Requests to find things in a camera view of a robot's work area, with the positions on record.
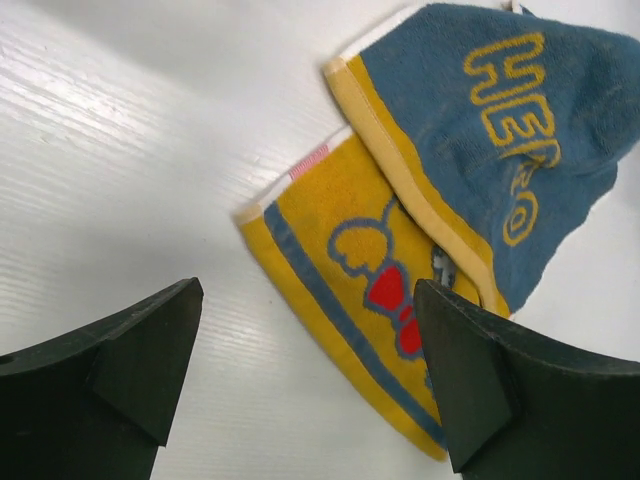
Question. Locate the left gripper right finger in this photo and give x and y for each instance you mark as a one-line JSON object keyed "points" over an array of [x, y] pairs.
{"points": [[516, 404]]}

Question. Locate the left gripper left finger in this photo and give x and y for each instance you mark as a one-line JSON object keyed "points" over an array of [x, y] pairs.
{"points": [[98, 402]]}

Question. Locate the yellow and blue towel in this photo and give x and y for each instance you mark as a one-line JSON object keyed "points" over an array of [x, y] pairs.
{"points": [[476, 140]]}

